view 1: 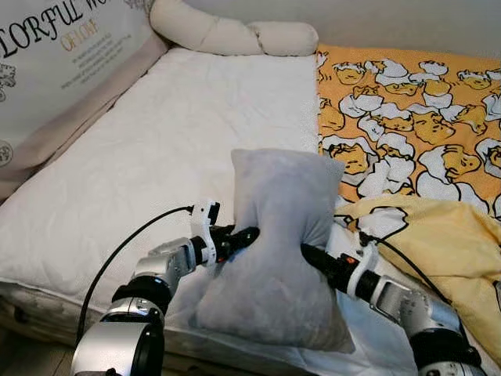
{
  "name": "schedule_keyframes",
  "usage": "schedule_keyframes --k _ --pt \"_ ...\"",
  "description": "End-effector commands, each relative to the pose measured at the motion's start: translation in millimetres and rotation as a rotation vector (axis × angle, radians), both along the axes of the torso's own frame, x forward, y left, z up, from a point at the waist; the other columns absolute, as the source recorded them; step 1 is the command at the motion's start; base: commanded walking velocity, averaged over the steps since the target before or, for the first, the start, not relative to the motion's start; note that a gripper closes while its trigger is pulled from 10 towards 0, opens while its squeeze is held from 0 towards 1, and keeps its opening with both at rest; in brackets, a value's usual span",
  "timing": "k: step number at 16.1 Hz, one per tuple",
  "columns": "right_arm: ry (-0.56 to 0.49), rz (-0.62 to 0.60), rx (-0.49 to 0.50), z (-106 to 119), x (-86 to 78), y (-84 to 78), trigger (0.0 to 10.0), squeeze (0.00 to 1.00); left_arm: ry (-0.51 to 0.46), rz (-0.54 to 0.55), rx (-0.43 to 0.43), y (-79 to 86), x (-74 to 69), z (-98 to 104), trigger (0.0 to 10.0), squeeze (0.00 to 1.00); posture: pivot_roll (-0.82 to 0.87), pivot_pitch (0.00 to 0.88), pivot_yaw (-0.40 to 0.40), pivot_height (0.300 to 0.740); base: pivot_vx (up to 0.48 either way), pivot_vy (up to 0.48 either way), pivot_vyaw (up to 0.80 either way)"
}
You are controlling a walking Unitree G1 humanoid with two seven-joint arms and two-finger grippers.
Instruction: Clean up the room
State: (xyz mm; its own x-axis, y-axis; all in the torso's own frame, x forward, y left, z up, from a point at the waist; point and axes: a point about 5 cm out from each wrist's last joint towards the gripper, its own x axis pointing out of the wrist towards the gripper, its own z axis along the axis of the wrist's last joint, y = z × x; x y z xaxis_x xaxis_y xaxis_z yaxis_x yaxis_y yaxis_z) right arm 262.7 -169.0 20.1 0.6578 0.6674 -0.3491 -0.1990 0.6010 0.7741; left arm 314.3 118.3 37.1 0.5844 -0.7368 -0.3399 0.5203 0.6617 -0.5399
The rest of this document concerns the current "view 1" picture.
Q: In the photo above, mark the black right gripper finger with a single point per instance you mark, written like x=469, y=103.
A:
x=317, y=256

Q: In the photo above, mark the grey pillow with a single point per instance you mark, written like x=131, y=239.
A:
x=274, y=258

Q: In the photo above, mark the yellow egg-print blanket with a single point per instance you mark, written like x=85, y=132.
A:
x=407, y=110

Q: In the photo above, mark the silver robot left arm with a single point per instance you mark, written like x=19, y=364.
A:
x=156, y=266

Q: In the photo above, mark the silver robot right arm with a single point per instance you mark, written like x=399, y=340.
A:
x=407, y=305

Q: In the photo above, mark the white quilted mattress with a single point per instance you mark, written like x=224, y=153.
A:
x=156, y=141

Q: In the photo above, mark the grey quilted bed base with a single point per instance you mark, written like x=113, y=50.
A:
x=31, y=309

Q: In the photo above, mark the beige bolster pillow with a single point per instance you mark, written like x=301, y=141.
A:
x=227, y=31

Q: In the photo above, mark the grey printed headboard cushion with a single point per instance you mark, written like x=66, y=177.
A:
x=63, y=70

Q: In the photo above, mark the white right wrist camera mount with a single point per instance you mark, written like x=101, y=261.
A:
x=366, y=270

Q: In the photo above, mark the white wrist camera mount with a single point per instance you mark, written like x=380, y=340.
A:
x=205, y=223
x=366, y=270

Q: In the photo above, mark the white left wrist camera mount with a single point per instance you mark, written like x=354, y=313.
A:
x=205, y=223

